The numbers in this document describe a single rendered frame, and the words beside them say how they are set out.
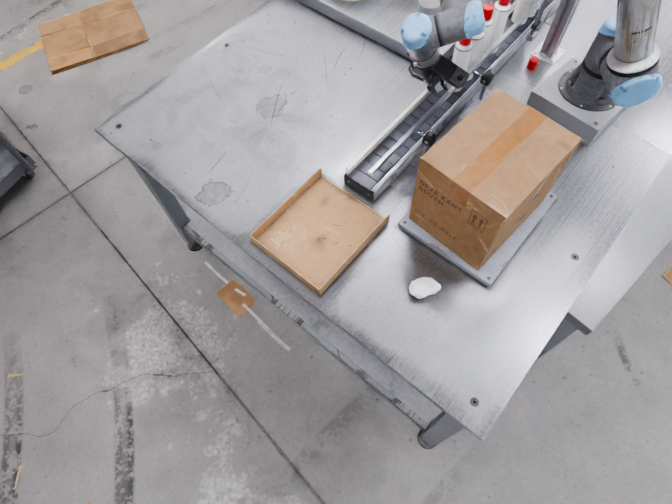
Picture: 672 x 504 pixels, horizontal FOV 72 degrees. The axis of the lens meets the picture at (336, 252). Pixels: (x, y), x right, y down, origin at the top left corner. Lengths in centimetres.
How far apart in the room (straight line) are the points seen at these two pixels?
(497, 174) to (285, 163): 67
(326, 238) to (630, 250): 83
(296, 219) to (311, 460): 102
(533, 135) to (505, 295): 41
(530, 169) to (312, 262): 59
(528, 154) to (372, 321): 55
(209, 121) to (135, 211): 107
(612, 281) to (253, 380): 139
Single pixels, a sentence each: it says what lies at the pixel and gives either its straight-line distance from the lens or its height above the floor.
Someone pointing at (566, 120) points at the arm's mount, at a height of 87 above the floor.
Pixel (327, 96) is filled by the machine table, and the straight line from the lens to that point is 166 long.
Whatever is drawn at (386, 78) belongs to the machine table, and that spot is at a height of 83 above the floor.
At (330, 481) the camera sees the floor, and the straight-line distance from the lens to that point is 199.
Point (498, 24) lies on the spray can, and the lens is 170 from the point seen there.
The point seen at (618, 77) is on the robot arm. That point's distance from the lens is 147.
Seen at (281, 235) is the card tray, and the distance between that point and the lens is 134.
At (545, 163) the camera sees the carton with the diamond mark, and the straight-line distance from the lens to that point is 117.
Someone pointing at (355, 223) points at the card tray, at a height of 83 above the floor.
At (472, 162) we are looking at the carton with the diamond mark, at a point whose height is 112.
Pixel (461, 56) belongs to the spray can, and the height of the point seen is 102.
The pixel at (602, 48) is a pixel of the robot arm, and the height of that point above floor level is 107.
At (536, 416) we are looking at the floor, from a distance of 213.
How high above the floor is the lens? 198
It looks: 63 degrees down
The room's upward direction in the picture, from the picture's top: 5 degrees counter-clockwise
